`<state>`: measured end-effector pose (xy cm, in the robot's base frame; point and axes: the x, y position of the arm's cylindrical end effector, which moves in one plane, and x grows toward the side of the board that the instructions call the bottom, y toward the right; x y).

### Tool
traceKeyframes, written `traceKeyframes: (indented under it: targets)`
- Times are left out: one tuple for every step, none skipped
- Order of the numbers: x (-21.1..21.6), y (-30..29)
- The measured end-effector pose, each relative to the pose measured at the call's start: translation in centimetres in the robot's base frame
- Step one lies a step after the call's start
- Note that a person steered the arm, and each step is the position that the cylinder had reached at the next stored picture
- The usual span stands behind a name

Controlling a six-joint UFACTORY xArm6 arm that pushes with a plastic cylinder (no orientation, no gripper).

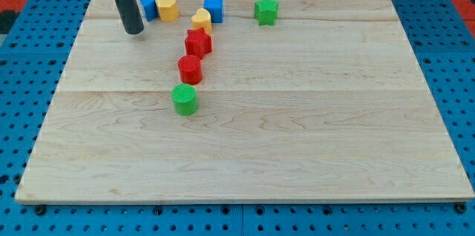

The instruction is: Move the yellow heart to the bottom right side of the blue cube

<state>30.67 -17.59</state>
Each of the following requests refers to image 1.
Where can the yellow hexagon block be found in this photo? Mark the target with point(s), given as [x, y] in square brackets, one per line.
[168, 10]

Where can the blue cube block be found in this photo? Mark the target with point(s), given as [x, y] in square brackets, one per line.
[215, 8]

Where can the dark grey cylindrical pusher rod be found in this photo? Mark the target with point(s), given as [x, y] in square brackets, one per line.
[125, 2]

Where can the yellow heart block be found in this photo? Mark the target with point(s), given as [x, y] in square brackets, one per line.
[202, 19]

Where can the blue triangular block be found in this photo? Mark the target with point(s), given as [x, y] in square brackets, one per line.
[150, 9]

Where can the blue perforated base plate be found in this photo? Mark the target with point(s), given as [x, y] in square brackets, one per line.
[35, 52]

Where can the red cylinder block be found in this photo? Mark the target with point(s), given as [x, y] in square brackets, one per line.
[190, 69]

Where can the red star block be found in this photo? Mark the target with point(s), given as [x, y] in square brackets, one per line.
[198, 43]

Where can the light wooden board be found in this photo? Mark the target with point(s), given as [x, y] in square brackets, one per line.
[329, 105]

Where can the green cylinder block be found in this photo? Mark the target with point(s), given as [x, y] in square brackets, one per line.
[184, 99]

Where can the green star block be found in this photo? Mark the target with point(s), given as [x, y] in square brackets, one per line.
[266, 12]

